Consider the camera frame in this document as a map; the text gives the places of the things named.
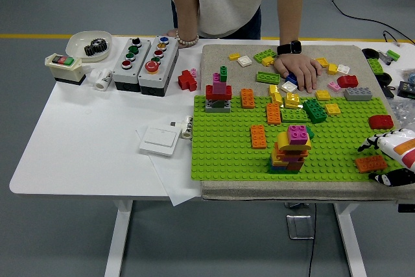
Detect person's left hand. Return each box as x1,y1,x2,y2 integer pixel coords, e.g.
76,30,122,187
274,54,324,93

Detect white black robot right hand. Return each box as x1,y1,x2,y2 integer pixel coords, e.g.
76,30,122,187
357,127,415,188

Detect red curved brick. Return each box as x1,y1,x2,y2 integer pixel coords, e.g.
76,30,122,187
368,114,395,130
337,75,359,89

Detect orange two-by-four brick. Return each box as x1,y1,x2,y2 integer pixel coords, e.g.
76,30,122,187
354,155,388,174
250,125,268,150
240,88,256,110
266,102,282,125

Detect pink two-by-two brick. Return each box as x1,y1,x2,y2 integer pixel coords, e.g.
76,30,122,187
287,124,309,146

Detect brick tower with yellow arch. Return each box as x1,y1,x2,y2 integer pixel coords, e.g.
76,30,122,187
268,130,312,175

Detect dark green two-by-four brick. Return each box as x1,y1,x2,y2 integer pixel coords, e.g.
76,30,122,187
303,98,327,125

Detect red brick cluster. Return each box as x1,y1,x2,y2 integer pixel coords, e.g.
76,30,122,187
177,69,198,92

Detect grey two-by-four brick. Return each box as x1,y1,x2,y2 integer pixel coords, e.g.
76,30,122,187
343,87,373,102

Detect brick tower with grey base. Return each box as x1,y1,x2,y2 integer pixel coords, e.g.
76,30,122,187
205,66,233,114

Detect green studded baseplate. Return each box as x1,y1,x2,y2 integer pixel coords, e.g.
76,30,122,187
190,95,415,182

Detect black smartwatch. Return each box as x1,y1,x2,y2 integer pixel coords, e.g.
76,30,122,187
276,40,303,56

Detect clear plastic bag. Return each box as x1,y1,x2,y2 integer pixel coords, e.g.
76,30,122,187
388,98,415,128

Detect grey emergency-stop control box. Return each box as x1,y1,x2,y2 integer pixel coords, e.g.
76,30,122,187
137,35,180,97

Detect grey-brown mat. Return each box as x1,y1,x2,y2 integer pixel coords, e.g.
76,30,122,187
198,43,415,202

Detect black button pad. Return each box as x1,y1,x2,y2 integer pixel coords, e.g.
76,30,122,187
397,80,415,99

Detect grey four-button control box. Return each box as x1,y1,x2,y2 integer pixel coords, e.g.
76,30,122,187
112,36,152,92

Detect black metal gear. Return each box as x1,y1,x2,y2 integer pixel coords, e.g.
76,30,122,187
89,38,110,51
84,44,105,57

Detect white pipe tee fitting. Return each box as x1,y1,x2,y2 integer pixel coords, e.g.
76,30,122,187
86,67,113,91

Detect small grey device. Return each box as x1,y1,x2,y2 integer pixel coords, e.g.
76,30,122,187
377,50,393,66

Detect white plastic bowl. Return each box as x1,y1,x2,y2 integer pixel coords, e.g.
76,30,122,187
65,30,113,63

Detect white printed cylinder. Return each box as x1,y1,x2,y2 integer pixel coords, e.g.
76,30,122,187
180,115,193,140

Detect white table leg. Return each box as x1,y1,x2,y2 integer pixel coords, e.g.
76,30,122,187
104,199,134,277
333,203,369,277

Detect silver floor socket box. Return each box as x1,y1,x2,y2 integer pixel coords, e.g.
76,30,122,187
286,214,315,241

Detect white bead bracelet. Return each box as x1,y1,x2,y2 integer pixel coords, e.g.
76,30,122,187
175,29,200,47

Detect long black floor cable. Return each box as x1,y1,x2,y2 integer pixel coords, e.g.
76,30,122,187
322,0,415,45

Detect white wall switch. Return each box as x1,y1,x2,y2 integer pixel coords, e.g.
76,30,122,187
139,126,182,158

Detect black hanging cable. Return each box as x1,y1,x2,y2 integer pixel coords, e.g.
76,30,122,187
307,203,318,277

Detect cream red-green switch box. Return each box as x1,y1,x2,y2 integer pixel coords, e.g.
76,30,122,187
44,53,87,86

